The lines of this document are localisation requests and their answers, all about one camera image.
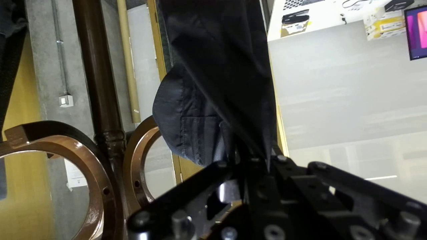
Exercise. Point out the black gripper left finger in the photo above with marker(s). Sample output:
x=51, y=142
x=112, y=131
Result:
x=164, y=202

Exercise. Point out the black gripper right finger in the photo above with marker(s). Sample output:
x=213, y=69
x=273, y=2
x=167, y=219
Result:
x=338, y=187

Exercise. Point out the black jersey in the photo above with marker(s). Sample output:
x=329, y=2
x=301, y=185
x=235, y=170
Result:
x=213, y=67

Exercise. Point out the brown wooden coat rack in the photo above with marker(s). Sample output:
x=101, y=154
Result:
x=100, y=89

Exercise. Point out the yellow paper packet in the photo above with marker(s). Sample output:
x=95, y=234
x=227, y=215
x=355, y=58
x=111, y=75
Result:
x=384, y=27

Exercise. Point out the white office desk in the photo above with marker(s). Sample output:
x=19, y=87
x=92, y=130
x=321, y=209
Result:
x=334, y=18

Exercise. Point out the monitor with pink screen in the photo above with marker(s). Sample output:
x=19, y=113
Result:
x=418, y=34

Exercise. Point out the wooden door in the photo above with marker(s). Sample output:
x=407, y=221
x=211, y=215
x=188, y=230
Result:
x=153, y=27

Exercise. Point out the black keyboard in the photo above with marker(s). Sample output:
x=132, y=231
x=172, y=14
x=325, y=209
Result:
x=301, y=3

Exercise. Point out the wooden wall panel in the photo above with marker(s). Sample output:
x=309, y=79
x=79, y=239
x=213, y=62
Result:
x=21, y=201

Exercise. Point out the metal wall conduit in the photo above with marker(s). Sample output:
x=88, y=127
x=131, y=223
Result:
x=61, y=45

